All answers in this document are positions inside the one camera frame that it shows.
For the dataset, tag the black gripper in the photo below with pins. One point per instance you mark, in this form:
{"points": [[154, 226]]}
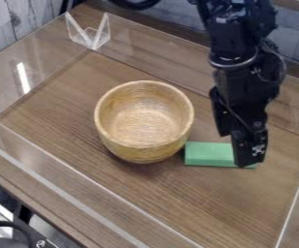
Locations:
{"points": [[244, 89]]}

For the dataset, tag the green rectangular block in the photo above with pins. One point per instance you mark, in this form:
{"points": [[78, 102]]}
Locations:
{"points": [[208, 154]]}

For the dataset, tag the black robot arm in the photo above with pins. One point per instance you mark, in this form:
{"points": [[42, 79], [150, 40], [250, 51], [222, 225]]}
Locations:
{"points": [[238, 26]]}

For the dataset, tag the wooden bowl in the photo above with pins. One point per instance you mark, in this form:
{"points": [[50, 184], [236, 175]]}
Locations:
{"points": [[143, 119]]}

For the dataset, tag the clear acrylic enclosure walls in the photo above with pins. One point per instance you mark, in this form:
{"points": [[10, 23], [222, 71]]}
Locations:
{"points": [[110, 203]]}

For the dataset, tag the black table leg bracket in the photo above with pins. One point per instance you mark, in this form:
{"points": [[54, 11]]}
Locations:
{"points": [[38, 231]]}

